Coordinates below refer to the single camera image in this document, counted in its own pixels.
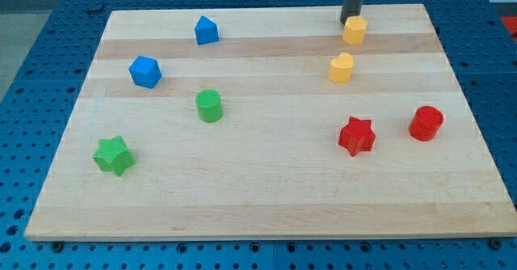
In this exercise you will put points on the yellow heart block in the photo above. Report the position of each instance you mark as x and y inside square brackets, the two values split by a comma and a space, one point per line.
[341, 68]

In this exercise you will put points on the red star block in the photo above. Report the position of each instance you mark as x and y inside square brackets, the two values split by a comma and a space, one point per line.
[357, 136]

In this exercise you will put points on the blue cube block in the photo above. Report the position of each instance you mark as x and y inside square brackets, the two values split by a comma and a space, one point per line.
[145, 72]

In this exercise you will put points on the wooden board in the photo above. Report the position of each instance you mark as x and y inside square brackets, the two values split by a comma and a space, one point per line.
[271, 166]

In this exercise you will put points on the red cylinder block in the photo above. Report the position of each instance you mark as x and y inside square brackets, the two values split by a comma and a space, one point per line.
[426, 123]

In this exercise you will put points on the yellow hexagon block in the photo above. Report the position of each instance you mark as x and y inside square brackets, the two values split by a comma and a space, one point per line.
[354, 30]

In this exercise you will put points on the blue pentagon block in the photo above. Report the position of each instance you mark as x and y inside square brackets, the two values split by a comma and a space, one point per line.
[206, 31]

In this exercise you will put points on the green star block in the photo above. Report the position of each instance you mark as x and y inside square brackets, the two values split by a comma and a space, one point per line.
[113, 155]

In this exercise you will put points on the green cylinder block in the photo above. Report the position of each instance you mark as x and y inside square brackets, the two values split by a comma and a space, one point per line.
[209, 105]

